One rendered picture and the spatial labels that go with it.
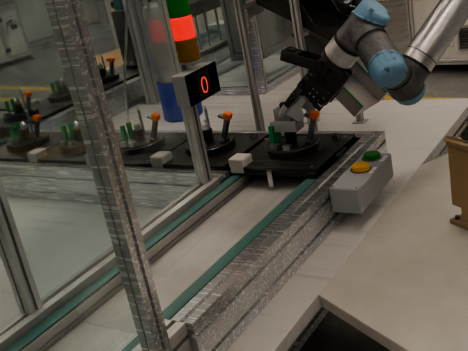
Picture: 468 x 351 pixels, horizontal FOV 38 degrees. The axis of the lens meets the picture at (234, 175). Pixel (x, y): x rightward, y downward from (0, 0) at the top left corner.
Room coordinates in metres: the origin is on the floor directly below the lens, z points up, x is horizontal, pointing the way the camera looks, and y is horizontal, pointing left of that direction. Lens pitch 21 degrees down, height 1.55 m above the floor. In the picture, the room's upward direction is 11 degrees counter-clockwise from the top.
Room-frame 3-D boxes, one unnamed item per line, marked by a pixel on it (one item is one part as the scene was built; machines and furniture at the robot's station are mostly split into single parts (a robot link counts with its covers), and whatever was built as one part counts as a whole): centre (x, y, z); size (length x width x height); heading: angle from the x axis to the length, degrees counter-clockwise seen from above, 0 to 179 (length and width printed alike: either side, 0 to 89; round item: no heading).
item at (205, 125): (1.78, 0.05, 1.01); 0.24 x 0.24 x 0.13; 55
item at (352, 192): (1.44, -0.29, 0.93); 0.21 x 0.07 x 0.06; 145
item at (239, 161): (1.61, -0.02, 0.97); 0.05 x 0.05 x 0.04; 55
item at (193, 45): (1.55, 0.05, 1.28); 0.05 x 0.05 x 0.05
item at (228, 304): (1.32, -0.12, 0.91); 0.89 x 0.06 x 0.11; 145
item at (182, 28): (1.55, 0.05, 1.33); 0.05 x 0.05 x 0.05
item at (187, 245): (1.41, 0.03, 0.91); 0.84 x 0.28 x 0.10; 145
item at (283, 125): (1.64, -0.15, 1.06); 0.08 x 0.04 x 0.07; 55
